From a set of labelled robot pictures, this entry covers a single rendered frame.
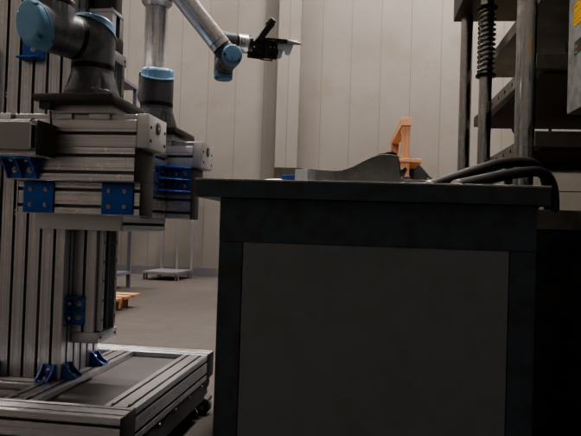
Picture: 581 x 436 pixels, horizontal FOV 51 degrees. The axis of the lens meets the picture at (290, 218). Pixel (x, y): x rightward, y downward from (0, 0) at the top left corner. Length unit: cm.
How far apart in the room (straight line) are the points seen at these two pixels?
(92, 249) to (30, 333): 31
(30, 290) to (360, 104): 685
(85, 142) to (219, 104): 703
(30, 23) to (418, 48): 725
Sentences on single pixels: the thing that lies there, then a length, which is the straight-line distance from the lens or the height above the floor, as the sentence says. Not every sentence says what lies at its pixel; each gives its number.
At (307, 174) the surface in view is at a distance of 153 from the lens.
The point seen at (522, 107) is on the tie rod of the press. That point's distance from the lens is 204.
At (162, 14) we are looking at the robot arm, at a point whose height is 150.
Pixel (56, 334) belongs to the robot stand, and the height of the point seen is 36.
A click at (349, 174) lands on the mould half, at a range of 183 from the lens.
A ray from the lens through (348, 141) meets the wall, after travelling 833.
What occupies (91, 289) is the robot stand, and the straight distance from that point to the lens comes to 198.
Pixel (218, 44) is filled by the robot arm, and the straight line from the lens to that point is 233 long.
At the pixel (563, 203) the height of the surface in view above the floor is 83.
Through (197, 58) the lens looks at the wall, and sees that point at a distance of 894.
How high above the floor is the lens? 70
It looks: 1 degrees up
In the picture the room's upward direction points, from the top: 2 degrees clockwise
